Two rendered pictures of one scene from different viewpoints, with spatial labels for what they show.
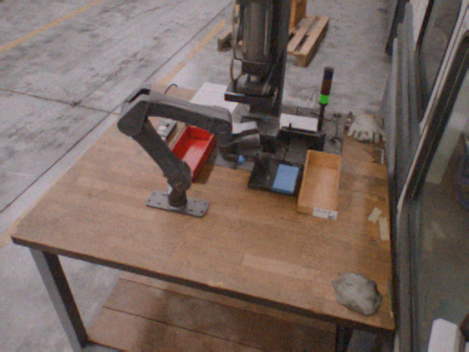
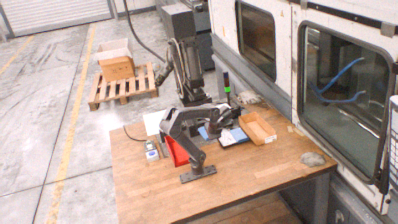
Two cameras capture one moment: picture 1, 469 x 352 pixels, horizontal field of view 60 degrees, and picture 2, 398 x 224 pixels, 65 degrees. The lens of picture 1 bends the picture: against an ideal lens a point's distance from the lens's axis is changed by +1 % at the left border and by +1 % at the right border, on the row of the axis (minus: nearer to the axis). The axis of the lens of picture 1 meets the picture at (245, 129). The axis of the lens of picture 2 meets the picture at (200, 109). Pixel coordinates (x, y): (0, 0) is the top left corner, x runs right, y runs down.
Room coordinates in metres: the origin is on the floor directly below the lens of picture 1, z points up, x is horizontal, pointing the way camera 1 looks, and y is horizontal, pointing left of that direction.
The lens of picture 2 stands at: (-0.26, 0.72, 2.01)
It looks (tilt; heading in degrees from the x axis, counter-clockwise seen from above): 29 degrees down; 334
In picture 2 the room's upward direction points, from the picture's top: 9 degrees counter-clockwise
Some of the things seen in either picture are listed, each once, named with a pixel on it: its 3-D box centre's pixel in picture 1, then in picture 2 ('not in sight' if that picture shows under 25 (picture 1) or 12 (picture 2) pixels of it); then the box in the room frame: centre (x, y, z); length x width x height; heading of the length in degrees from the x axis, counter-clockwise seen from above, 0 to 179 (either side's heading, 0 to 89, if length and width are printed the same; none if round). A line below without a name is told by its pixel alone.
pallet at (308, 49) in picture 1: (277, 32); (124, 83); (4.52, -0.33, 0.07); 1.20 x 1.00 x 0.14; 161
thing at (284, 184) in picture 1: (285, 177); (239, 134); (1.05, -0.15, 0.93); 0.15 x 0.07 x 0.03; 166
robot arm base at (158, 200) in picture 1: (176, 196); (196, 168); (0.93, 0.22, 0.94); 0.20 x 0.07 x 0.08; 77
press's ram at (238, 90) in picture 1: (256, 60); (189, 81); (1.36, -0.03, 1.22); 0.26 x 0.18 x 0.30; 167
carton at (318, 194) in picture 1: (321, 183); (257, 128); (1.03, -0.27, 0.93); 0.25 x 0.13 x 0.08; 167
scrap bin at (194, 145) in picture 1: (190, 152); (179, 148); (1.17, 0.20, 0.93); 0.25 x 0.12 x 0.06; 167
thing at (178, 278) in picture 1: (231, 244); (214, 198); (1.14, 0.04, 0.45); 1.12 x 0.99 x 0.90; 77
